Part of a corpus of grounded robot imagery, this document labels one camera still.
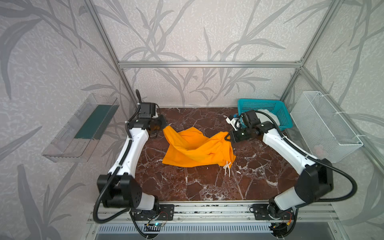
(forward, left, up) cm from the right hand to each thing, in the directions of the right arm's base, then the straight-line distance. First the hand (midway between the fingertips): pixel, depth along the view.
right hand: (226, 133), depth 82 cm
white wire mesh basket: (-11, -40, +15) cm, 44 cm away
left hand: (+7, +33, +6) cm, 34 cm away
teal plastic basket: (+34, -43, -13) cm, 57 cm away
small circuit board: (-40, +36, -18) cm, 57 cm away
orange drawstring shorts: (-8, +19, -1) cm, 21 cm away
